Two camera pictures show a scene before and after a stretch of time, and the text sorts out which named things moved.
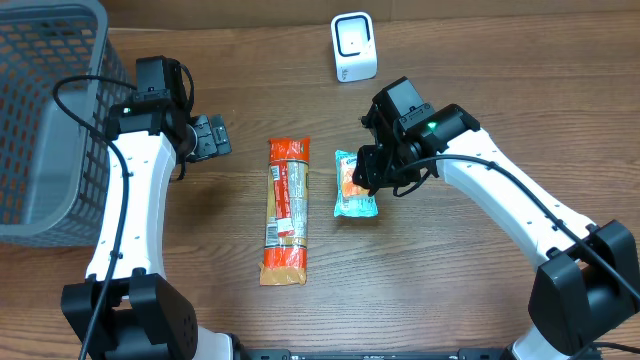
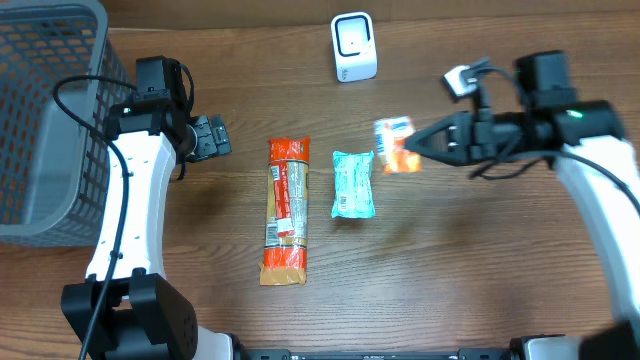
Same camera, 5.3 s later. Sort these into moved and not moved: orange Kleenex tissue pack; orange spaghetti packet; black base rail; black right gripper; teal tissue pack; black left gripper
Moved: orange Kleenex tissue pack; black right gripper
Not moved: teal tissue pack; black left gripper; black base rail; orange spaghetti packet
